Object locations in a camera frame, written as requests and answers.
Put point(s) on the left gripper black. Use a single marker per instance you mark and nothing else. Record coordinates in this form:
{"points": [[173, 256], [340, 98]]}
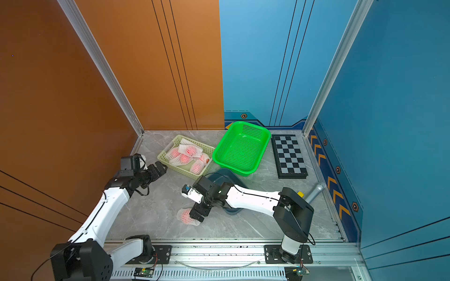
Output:
{"points": [[156, 174]]}

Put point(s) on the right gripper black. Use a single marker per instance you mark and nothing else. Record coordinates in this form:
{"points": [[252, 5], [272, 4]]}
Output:
{"points": [[204, 212]]}

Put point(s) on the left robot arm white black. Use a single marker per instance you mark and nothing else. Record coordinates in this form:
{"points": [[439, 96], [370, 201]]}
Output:
{"points": [[83, 257]]}

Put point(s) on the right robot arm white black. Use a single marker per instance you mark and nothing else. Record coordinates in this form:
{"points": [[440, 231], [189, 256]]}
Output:
{"points": [[290, 211]]}

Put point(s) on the netted apple left of basket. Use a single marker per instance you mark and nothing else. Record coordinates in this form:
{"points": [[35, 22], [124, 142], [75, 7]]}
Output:
{"points": [[172, 154]]}

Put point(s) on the netted apple top of basket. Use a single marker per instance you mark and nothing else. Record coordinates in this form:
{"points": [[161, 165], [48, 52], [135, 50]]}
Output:
{"points": [[189, 149]]}

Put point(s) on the cream perforated plastic basket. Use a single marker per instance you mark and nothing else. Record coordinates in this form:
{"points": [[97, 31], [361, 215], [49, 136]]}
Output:
{"points": [[186, 169]]}

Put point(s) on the dark teal plastic tray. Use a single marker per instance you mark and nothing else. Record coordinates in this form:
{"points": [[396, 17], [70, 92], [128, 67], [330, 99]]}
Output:
{"points": [[224, 175]]}

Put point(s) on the left green circuit board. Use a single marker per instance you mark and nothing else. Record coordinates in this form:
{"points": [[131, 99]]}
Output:
{"points": [[140, 273]]}

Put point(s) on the green circuit board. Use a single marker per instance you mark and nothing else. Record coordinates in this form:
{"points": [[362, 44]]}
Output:
{"points": [[140, 273], [294, 273]]}

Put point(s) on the green plastic mesh basket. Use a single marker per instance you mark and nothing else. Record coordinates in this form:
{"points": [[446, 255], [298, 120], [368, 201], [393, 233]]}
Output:
{"points": [[242, 148]]}

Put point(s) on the black white checkerboard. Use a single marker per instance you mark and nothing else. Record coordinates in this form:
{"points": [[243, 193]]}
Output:
{"points": [[289, 160]]}

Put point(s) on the right green circuit board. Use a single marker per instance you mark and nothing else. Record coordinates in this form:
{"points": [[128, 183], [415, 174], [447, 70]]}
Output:
{"points": [[294, 273]]}

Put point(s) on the silver metal cylinder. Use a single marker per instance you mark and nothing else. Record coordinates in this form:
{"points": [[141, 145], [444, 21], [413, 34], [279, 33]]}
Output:
{"points": [[314, 193]]}

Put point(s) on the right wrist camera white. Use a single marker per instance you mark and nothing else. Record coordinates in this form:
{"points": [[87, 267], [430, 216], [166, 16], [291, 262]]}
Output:
{"points": [[191, 193]]}

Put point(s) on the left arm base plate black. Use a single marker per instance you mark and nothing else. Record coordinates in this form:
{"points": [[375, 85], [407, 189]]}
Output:
{"points": [[161, 255]]}

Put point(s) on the aluminium front rail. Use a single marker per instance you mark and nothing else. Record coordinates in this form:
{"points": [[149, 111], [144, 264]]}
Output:
{"points": [[203, 253]]}

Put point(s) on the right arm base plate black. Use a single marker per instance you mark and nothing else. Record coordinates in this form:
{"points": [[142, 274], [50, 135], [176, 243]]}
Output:
{"points": [[274, 254]]}

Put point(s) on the left aluminium corner post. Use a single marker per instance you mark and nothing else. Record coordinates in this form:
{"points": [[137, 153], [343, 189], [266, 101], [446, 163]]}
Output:
{"points": [[79, 24]]}

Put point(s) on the aluminium corner post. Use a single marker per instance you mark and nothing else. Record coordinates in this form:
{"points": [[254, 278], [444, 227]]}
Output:
{"points": [[353, 27], [79, 24]]}

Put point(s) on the right aluminium corner post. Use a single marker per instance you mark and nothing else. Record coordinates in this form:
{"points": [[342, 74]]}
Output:
{"points": [[353, 27]]}

